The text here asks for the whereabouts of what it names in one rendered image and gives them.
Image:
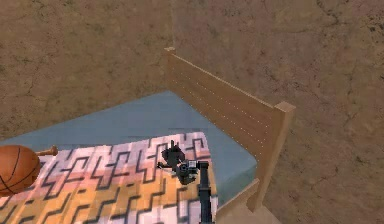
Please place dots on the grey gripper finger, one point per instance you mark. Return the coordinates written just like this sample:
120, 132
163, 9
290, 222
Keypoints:
163, 165
172, 144

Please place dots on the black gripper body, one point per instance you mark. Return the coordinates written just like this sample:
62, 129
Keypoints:
180, 163

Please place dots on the pink orange patterned blanket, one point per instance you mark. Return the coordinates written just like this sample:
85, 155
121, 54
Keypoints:
110, 180

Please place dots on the wooden bed with blue mattress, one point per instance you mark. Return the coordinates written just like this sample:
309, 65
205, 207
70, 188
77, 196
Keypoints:
233, 110

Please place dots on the wooden baseball bat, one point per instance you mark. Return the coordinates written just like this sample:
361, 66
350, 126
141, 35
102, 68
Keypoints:
48, 151

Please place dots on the orange basketball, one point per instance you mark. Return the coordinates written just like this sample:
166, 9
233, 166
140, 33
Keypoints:
16, 170

